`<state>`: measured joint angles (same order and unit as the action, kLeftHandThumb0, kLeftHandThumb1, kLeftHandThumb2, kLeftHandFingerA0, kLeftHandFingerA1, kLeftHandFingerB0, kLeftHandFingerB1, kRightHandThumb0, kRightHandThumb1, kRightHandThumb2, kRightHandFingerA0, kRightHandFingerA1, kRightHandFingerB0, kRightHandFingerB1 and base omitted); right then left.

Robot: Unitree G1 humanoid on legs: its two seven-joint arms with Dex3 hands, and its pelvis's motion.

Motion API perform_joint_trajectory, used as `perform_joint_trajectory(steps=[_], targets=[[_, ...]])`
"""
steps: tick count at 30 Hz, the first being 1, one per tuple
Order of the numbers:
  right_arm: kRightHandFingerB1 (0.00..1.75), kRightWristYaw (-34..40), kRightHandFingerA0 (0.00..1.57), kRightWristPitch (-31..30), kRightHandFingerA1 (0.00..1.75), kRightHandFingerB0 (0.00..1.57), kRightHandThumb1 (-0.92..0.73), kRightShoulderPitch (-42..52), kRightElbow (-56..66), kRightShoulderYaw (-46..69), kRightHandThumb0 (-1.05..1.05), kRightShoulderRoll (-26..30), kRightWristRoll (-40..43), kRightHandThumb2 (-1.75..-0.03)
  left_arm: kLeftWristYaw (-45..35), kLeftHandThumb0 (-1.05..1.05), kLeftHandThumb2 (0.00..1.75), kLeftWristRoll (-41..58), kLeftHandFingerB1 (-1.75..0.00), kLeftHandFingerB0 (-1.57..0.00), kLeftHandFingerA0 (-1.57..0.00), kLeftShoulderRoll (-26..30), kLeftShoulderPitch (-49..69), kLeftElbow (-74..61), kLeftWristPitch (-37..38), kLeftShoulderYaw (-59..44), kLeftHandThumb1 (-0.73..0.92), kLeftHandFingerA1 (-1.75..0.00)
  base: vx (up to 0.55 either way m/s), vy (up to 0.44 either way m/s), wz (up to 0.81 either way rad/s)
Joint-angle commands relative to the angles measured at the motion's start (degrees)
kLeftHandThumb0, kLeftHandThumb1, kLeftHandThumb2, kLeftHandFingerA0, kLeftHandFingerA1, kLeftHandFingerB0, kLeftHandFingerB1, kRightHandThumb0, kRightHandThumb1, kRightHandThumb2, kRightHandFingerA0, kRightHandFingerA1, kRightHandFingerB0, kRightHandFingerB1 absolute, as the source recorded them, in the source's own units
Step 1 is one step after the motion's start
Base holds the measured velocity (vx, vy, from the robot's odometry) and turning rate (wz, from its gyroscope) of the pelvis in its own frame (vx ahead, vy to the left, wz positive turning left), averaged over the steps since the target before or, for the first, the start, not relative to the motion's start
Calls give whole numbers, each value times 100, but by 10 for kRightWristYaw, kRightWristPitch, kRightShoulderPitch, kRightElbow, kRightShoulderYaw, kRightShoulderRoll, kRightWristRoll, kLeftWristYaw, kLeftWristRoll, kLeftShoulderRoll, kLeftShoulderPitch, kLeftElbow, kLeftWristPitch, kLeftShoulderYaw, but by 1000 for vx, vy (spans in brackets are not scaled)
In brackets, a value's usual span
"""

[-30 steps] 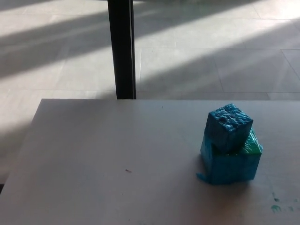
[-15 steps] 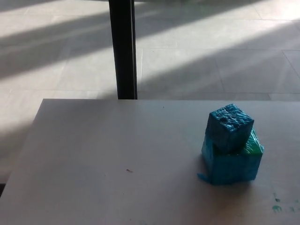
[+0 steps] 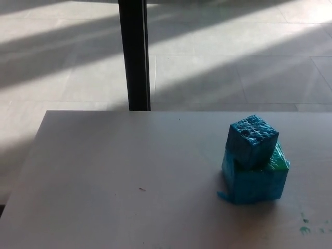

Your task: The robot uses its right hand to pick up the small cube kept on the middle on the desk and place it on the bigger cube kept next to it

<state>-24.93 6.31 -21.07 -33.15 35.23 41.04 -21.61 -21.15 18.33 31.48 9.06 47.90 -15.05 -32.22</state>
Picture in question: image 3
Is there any small blue taped cube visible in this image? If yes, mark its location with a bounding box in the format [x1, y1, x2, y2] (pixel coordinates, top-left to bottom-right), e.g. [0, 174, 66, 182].
[224, 114, 280, 171]

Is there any big blue taped cube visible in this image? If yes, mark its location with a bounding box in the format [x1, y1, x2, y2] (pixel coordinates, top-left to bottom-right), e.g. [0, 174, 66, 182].
[216, 141, 291, 205]

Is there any black vertical pillar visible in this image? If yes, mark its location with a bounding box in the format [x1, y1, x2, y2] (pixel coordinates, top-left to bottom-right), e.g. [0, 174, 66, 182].
[118, 0, 151, 112]

